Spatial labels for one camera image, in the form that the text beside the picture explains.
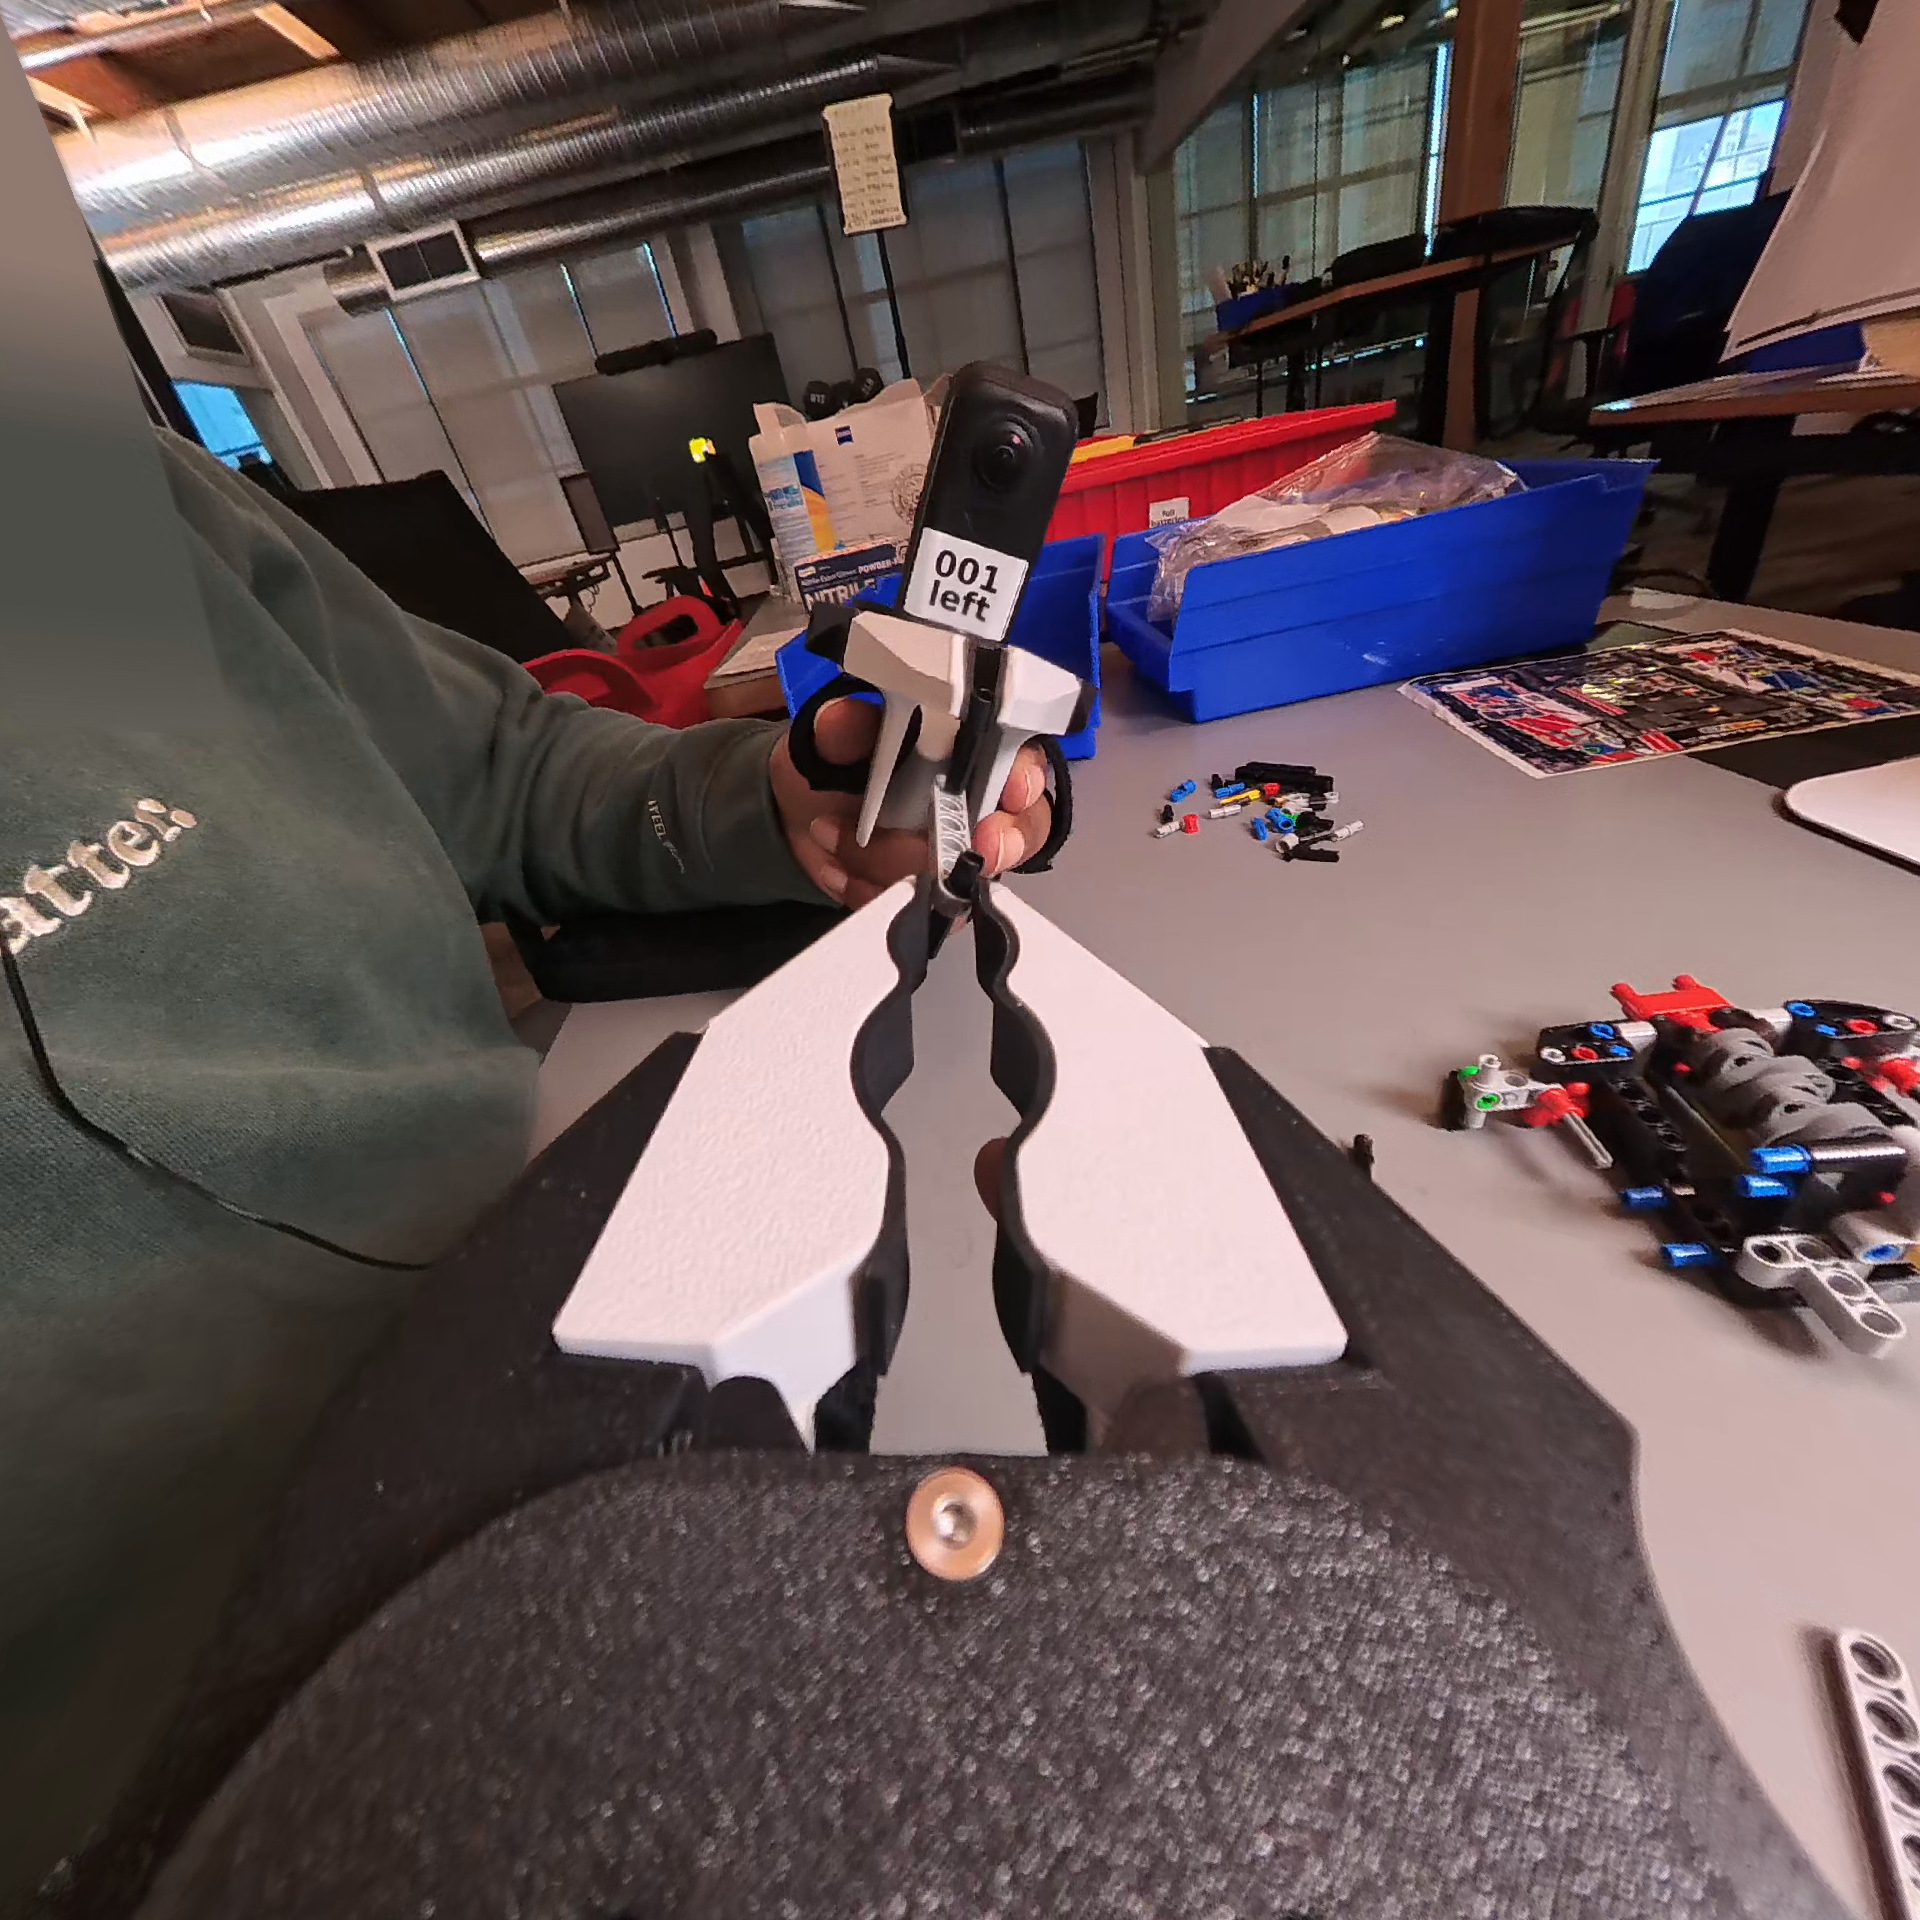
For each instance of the large blue storage bin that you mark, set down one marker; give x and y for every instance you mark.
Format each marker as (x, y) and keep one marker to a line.
(1382, 629)

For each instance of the black wrist rest cushion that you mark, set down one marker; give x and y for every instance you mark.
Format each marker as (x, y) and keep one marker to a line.
(645, 960)

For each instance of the red plastic can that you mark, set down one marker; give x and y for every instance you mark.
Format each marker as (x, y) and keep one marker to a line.
(676, 660)

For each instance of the small blue storage bin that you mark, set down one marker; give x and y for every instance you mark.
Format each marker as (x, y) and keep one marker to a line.
(1074, 598)

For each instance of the blue tray with pens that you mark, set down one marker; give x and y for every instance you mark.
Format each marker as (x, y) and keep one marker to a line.
(1253, 306)

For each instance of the white cardboard box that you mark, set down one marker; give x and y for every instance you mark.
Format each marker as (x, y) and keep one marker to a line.
(839, 480)

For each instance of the clear bag of parts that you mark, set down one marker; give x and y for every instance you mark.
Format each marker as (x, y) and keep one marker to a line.
(1350, 493)

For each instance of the red storage bin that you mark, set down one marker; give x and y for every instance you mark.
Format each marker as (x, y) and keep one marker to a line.
(1201, 464)

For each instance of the blue office chair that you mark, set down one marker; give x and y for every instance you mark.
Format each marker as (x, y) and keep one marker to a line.
(1695, 300)

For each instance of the silver ventilation duct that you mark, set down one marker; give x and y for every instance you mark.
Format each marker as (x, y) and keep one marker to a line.
(452, 134)

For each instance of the grey lego beam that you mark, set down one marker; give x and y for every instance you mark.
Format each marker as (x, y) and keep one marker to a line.
(954, 832)
(1844, 1686)

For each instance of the person's left forearm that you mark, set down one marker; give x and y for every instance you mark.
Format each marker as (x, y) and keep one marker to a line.
(629, 810)

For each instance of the wood edged desk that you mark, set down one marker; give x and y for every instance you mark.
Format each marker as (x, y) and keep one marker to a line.
(1724, 403)

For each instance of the lego instruction booklet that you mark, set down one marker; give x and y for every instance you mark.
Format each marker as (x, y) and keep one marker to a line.
(1846, 224)

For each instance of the black monitor screen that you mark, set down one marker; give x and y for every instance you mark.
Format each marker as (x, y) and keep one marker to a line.
(661, 420)

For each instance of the person's left hand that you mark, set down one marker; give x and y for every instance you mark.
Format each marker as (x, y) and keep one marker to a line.
(820, 840)

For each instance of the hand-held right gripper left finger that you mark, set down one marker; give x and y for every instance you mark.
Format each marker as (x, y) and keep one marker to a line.
(735, 1200)

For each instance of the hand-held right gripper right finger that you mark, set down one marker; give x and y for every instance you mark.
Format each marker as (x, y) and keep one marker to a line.
(1185, 1213)

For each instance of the person's right hand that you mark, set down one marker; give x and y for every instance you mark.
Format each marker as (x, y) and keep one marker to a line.
(991, 1185)

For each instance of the wooden top standing desk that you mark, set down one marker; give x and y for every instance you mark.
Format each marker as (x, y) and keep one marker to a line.
(1350, 292)

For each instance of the lego chassis assembly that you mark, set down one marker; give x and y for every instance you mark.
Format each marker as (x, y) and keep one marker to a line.
(1740, 1094)

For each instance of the blue and white glove box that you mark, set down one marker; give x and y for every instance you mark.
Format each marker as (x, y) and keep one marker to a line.
(839, 578)

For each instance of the colourful sticker sheet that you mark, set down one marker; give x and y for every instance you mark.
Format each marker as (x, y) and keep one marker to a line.
(1652, 704)

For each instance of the black flat panel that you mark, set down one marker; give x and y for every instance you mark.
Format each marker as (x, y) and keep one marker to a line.
(421, 556)

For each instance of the pile of mixed lego pins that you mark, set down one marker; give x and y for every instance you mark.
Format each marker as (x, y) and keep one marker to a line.
(1291, 778)

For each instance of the white book stand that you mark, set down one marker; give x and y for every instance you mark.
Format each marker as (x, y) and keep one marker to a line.
(1861, 810)

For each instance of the hanging paper note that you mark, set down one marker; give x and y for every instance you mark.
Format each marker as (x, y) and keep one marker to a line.
(863, 165)

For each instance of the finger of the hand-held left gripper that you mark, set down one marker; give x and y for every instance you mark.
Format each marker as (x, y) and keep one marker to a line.
(908, 667)
(1037, 701)

